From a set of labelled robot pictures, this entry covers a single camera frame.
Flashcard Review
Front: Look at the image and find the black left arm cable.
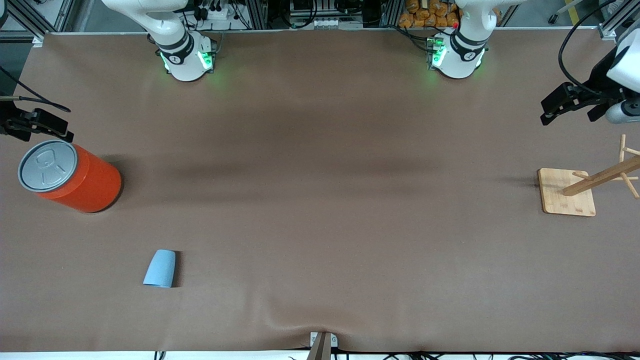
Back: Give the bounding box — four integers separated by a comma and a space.
558, 0, 621, 96

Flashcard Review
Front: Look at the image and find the light blue cup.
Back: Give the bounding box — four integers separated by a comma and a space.
143, 249, 177, 289

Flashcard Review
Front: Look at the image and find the brown table mat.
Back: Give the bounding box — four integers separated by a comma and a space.
0, 28, 640, 353

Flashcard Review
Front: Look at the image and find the metal table clamp bracket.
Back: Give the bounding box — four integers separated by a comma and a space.
309, 331, 339, 349

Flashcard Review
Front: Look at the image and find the brown camera stand post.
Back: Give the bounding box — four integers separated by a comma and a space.
306, 332, 332, 360

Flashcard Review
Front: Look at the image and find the aluminium frame profile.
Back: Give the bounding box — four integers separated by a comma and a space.
597, 0, 640, 41
0, 0, 76, 42

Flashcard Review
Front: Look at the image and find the white power strip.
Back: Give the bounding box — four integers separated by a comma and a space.
195, 4, 236, 21

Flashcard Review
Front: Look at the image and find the orange can with silver lid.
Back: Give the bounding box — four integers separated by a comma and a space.
18, 139, 123, 214

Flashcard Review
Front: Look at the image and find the wooden cup rack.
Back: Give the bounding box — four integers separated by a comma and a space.
538, 134, 640, 217

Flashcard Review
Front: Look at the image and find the bag of orange snacks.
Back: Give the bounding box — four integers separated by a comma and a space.
398, 0, 461, 29

